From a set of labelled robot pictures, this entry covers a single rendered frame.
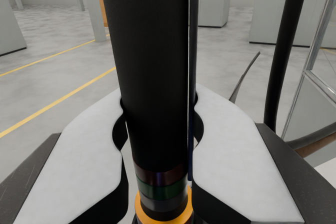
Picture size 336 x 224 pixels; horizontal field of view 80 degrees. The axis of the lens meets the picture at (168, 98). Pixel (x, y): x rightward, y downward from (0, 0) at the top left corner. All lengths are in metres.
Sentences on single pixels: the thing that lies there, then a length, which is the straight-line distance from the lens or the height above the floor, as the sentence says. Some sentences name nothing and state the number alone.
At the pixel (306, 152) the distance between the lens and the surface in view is 0.27.
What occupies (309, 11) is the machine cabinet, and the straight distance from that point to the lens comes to 5.63.
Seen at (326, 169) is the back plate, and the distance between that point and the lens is 0.56.
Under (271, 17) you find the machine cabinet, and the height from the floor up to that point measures 0.65.
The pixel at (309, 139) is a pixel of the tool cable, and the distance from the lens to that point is 0.26.
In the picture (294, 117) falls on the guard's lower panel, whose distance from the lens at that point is 1.72.
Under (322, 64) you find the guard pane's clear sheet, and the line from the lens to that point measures 1.48.
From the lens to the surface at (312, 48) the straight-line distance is 1.56.
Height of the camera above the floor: 1.56
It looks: 31 degrees down
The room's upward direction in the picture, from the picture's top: 3 degrees counter-clockwise
